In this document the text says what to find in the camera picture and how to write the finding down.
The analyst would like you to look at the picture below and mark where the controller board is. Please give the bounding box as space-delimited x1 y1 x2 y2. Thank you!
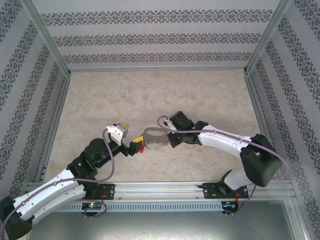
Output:
222 201 240 210
81 202 105 211

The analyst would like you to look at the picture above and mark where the left controller board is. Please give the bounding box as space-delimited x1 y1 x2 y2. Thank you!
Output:
81 202 105 211

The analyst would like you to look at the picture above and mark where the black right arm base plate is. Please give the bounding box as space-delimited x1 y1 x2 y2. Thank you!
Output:
202 182 250 200

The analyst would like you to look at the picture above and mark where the grey slotted cable duct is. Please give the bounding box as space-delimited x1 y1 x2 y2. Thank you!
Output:
33 201 223 213

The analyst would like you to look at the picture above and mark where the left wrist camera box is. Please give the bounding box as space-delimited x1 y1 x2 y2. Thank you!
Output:
105 123 130 146

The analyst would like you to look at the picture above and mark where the grey metal carabiner keyring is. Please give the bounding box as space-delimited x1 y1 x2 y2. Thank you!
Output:
142 126 171 151

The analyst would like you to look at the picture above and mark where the aluminium mounting rail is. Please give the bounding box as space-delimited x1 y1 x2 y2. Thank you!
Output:
24 181 293 201

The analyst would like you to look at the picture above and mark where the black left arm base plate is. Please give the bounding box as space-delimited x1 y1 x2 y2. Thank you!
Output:
74 183 116 201

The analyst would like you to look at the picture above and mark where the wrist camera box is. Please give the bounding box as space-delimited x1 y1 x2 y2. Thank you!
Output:
105 123 130 146
163 119 177 132

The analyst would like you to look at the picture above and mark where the right controller board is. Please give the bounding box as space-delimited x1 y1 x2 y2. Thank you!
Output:
222 201 240 210

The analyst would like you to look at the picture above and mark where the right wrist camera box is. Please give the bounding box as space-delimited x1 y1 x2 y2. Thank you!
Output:
163 119 177 132

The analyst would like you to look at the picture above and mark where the grey metal tray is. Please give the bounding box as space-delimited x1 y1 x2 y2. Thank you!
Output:
14 199 311 240

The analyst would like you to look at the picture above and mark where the aluminium frame post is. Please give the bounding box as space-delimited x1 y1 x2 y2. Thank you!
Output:
21 0 72 76
243 0 293 75

